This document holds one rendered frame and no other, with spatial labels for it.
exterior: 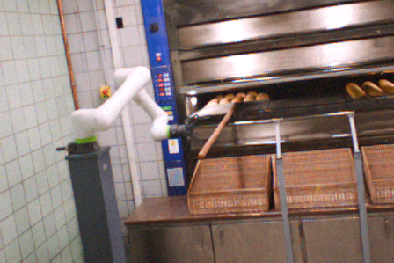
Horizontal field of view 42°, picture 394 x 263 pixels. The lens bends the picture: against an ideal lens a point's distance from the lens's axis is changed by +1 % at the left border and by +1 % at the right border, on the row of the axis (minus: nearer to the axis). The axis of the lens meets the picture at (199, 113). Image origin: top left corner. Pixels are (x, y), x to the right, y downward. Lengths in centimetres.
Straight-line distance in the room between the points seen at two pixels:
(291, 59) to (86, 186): 173
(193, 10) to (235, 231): 163
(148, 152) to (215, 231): 92
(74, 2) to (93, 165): 160
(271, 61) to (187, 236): 139
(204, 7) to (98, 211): 170
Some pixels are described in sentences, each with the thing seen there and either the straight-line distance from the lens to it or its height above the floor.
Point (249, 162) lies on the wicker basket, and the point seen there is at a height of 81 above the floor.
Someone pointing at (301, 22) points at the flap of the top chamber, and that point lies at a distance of 378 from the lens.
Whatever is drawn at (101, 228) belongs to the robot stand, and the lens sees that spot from 309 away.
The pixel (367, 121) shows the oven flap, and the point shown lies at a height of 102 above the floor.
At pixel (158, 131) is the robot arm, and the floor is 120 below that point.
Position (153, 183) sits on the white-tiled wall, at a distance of 412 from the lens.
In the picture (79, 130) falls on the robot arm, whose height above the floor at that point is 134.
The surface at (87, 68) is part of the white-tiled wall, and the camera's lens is 413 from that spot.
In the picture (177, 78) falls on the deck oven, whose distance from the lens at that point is 391.
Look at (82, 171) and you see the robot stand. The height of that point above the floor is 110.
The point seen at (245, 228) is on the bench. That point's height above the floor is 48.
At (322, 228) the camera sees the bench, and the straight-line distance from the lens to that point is 348.
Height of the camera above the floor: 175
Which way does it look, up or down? 8 degrees down
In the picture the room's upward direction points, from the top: 7 degrees counter-clockwise
